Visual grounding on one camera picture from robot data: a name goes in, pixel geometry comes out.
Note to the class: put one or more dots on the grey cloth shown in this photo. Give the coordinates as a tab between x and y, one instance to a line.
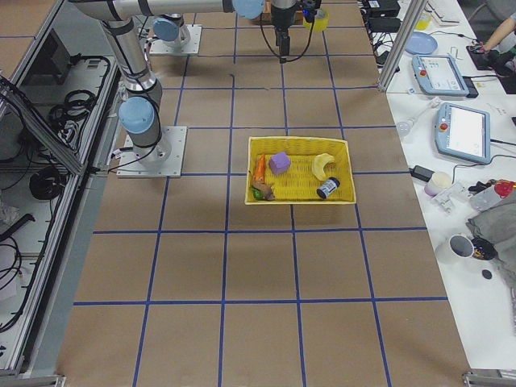
497	225

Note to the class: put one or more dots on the far teach pendant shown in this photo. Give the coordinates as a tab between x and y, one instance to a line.
439	76

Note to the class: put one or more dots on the teach pendant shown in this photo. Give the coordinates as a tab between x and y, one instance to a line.
439	76
463	132

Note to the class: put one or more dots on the yellow toy banana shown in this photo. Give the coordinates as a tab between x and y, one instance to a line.
319	163

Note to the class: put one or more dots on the purple foam cube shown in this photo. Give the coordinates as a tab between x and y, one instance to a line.
279	163

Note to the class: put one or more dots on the white purple cup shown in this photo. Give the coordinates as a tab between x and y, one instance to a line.
439	181

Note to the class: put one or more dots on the orange toy carrot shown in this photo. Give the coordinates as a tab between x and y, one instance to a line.
260	169

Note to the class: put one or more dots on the brown toy animal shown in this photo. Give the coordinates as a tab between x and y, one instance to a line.
264	189

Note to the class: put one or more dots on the yellow plastic basket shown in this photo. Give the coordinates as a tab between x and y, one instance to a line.
298	184

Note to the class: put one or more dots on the aluminium frame post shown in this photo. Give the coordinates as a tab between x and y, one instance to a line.
410	19

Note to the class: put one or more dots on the black power adapter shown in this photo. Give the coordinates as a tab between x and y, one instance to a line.
420	173

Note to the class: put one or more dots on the black bowl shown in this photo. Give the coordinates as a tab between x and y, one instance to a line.
483	249

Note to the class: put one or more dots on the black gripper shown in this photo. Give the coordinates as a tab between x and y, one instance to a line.
280	17

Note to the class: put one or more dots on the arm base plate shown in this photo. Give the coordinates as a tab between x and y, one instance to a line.
166	159
159	48

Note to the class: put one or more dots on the white mug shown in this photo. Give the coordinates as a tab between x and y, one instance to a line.
454	249

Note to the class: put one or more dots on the near teach pendant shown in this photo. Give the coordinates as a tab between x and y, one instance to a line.
463	132

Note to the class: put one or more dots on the yellow tape roll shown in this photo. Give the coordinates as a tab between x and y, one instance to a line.
315	20

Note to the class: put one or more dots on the blue plate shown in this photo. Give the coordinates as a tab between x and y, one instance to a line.
421	43

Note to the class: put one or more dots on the black white can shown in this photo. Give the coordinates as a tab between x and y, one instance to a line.
328	187

